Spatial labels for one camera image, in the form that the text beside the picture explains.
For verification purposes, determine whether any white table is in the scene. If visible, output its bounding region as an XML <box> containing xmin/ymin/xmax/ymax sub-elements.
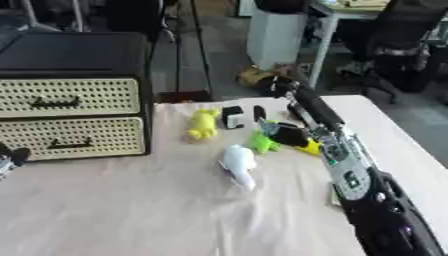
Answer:
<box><xmin>306</xmin><ymin>2</ymin><xmax>394</xmax><ymax>90</ymax></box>

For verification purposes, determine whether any white soft toy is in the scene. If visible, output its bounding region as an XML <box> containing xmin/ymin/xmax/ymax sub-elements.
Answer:
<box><xmin>217</xmin><ymin>143</ymin><xmax>259</xmax><ymax>192</ymax></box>

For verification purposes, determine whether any small black oval object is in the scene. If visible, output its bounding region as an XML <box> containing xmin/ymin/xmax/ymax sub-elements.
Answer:
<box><xmin>252</xmin><ymin>104</ymin><xmax>270</xmax><ymax>123</ymax></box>

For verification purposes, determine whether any green toy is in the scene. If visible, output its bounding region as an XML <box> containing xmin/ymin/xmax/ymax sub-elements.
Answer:
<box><xmin>248</xmin><ymin>129</ymin><xmax>284</xmax><ymax>155</ymax></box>

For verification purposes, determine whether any black office chair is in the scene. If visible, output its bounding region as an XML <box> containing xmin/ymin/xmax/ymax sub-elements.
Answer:
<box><xmin>336</xmin><ymin>0</ymin><xmax>448</xmax><ymax>105</ymax></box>

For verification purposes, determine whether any black tripod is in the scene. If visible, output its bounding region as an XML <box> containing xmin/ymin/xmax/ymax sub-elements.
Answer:
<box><xmin>171</xmin><ymin>0</ymin><xmax>217</xmax><ymax>102</ymax></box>

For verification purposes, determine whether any pale pierced drawer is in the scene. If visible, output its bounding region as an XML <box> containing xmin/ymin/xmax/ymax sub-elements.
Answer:
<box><xmin>0</xmin><ymin>77</ymin><xmax>144</xmax><ymax>119</ymax></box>
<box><xmin>0</xmin><ymin>116</ymin><xmax>149</xmax><ymax>162</ymax></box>

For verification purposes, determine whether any black cabinet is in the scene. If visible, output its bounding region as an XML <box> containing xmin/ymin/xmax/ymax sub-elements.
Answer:
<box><xmin>0</xmin><ymin>31</ymin><xmax>156</xmax><ymax>163</ymax></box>

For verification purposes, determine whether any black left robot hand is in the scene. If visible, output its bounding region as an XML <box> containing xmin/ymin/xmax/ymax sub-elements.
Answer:
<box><xmin>0</xmin><ymin>142</ymin><xmax>34</xmax><ymax>167</ymax></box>

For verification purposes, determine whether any white pedestal bin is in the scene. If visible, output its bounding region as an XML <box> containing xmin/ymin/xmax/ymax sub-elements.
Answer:
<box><xmin>245</xmin><ymin>7</ymin><xmax>310</xmax><ymax>72</ymax></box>

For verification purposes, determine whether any yellow soft toy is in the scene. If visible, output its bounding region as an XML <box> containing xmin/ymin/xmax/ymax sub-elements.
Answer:
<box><xmin>183</xmin><ymin>107</ymin><xmax>223</xmax><ymax>141</ymax></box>

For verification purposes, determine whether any tan bag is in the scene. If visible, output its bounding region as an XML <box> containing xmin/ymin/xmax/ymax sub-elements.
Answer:
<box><xmin>234</xmin><ymin>64</ymin><xmax>277</xmax><ymax>89</ymax></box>

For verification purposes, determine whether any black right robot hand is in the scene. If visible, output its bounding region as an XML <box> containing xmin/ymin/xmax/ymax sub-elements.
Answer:
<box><xmin>255</xmin><ymin>75</ymin><xmax>347</xmax><ymax>148</ymax></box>

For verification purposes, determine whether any black and white block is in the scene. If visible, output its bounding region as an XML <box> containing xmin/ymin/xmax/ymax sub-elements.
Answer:
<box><xmin>220</xmin><ymin>105</ymin><xmax>247</xmax><ymax>131</ymax></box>

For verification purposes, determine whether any black drawer handle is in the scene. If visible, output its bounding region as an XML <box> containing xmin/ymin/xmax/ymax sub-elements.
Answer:
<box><xmin>45</xmin><ymin>136</ymin><xmax>97</xmax><ymax>150</ymax></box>
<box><xmin>28</xmin><ymin>95</ymin><xmax>83</xmax><ymax>110</ymax></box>

